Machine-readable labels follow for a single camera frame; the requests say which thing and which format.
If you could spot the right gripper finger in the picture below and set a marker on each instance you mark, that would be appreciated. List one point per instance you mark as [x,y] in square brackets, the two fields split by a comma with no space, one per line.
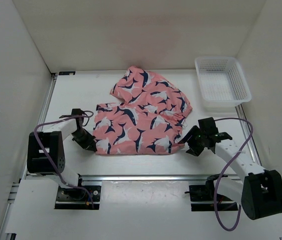
[195,149]
[192,134]

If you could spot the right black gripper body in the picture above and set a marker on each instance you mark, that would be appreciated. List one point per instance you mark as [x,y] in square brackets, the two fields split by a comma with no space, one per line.
[197,138]

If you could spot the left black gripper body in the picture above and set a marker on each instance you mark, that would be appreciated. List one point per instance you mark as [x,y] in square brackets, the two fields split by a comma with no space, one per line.
[84,130]

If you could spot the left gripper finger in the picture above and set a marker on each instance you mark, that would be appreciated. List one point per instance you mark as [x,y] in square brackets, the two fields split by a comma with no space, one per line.
[82,141]
[90,145]

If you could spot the pink shark print shorts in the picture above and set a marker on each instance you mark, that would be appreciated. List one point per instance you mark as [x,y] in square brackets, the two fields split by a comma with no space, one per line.
[149,120]

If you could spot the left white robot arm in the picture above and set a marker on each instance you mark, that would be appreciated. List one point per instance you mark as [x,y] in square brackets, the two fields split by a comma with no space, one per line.
[46,155]

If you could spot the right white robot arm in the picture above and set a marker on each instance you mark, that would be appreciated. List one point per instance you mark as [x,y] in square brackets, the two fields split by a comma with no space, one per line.
[259,193]

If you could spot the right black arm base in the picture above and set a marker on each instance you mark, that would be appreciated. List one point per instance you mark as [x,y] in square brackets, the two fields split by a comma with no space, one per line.
[202,197]

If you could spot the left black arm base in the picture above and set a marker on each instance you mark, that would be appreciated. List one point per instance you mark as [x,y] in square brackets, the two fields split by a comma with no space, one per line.
[76,199]

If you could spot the white perforated plastic basket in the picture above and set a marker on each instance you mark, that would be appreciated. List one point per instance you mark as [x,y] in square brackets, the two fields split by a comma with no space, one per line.
[222,82]

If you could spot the aluminium frame rail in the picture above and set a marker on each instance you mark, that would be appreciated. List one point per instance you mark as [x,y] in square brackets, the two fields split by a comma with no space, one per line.
[116,178]

